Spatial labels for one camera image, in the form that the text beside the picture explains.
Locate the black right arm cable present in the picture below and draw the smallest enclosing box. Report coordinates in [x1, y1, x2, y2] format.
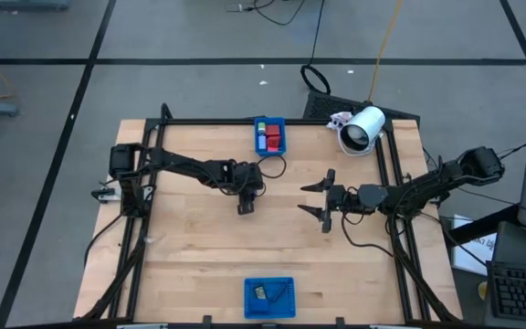
[340, 212, 395, 257]

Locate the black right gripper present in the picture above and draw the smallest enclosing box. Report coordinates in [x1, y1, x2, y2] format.
[297, 168, 361, 235]

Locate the dark grey laptop screen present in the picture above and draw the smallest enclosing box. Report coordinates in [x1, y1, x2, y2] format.
[490, 221, 526, 275]

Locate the blue slotted plastic basket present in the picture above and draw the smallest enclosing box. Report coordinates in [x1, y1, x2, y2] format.
[253, 116, 288, 158]
[243, 276, 297, 320]

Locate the black aluminium table frame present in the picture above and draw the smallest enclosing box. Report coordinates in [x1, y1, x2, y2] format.
[73, 102, 463, 324]

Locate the black keyboard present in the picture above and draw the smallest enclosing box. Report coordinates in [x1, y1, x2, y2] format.
[486, 260, 526, 325]

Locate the white black arm base bracket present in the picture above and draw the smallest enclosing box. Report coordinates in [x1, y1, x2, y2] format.
[90, 185, 122, 205]

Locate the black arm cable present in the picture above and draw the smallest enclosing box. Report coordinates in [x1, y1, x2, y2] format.
[256, 154, 288, 180]
[340, 212, 395, 257]

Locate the white paper sheet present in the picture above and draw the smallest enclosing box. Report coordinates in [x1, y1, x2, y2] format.
[452, 213, 497, 276]

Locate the black looped floor cable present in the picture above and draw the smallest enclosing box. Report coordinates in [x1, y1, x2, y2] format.
[300, 0, 332, 96]

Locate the black desk bar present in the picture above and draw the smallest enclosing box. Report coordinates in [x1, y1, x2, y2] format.
[445, 203, 520, 248]

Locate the crumpled white paper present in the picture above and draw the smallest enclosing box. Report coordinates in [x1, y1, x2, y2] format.
[326, 111, 354, 133]

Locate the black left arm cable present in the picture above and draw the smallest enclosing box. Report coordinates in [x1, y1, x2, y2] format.
[256, 154, 288, 180]

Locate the black mesh panel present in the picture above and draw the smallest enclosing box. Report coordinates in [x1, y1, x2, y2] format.
[302, 90, 422, 123]

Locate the yellow cable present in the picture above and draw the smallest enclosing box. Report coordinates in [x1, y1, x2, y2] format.
[367, 0, 404, 102]

